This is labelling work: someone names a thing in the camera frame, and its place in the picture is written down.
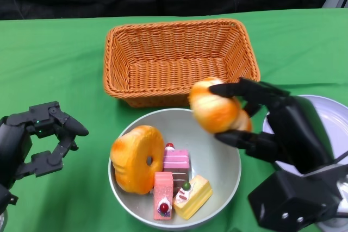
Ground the green tablecloth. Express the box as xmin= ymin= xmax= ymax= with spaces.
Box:
xmin=0 ymin=6 xmax=348 ymax=232

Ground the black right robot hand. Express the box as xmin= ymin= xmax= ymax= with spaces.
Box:
xmin=209 ymin=77 xmax=337 ymax=174

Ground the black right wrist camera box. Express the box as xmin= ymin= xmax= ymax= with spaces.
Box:
xmin=247 ymin=171 xmax=340 ymax=229

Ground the chocolate layered cake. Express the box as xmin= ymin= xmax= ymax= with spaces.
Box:
xmin=171 ymin=171 xmax=189 ymax=197

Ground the orange wicker basket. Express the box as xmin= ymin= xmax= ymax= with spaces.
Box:
xmin=104 ymin=18 xmax=261 ymax=108

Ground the lavender plate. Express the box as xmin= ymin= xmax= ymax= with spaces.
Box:
xmin=262 ymin=95 xmax=348 ymax=174

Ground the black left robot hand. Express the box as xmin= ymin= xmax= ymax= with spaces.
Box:
xmin=0 ymin=101 xmax=90 ymax=189

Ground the yellow cake slice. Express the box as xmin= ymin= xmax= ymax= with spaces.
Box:
xmin=172 ymin=174 xmax=213 ymax=221

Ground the pale green bowl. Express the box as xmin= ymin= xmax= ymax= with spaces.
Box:
xmin=108 ymin=108 xmax=242 ymax=230

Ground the orange donut bread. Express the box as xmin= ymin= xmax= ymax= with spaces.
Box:
xmin=110 ymin=125 xmax=166 ymax=195

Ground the slim pink cherry cake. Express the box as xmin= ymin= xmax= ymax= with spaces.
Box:
xmin=153 ymin=171 xmax=174 ymax=221

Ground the striped croissant bread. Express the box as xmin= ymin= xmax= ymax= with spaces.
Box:
xmin=189 ymin=77 xmax=253 ymax=135

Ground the pink layered cake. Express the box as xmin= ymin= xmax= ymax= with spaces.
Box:
xmin=163 ymin=142 xmax=190 ymax=174

